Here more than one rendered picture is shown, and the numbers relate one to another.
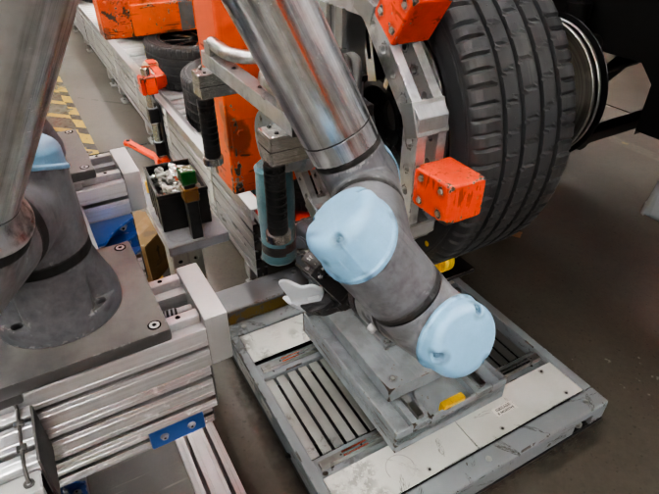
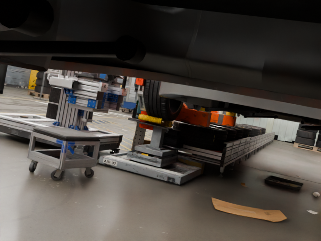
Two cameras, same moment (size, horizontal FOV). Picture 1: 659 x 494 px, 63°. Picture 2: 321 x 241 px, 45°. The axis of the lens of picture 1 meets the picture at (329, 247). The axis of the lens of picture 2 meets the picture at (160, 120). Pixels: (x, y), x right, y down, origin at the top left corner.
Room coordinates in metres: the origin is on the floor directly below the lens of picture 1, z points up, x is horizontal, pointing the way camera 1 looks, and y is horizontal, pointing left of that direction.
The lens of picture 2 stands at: (-1.54, -3.15, 0.72)
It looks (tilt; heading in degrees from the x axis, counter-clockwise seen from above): 3 degrees down; 48
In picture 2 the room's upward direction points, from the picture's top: 11 degrees clockwise
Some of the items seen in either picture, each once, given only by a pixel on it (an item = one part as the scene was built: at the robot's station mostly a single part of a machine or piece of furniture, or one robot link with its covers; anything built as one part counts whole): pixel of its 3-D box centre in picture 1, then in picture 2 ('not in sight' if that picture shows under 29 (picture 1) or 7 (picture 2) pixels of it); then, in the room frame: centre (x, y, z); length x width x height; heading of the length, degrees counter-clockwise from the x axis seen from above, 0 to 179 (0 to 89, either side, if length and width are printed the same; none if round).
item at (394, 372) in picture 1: (395, 296); (157, 138); (1.12, -0.18, 0.32); 0.40 x 0.30 x 0.28; 29
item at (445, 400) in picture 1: (396, 352); (153, 157); (1.10, -0.20, 0.13); 0.50 x 0.36 x 0.10; 29
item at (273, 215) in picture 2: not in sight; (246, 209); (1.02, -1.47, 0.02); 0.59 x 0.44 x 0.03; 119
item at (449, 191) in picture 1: (446, 190); (141, 82); (0.77, -0.19, 0.85); 0.09 x 0.08 x 0.07; 29
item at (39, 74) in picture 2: not in sight; (51, 82); (4.83, 10.19, 0.55); 1.40 x 0.80 x 1.09; 27
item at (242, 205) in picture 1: (164, 115); not in sight; (2.55, 0.82, 0.28); 2.47 x 0.09 x 0.22; 29
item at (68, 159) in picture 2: not in sight; (64, 153); (-0.04, -0.46, 0.17); 0.43 x 0.36 x 0.34; 19
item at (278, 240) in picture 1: (276, 200); (124, 81); (0.78, 0.09, 0.83); 0.04 x 0.04 x 0.16
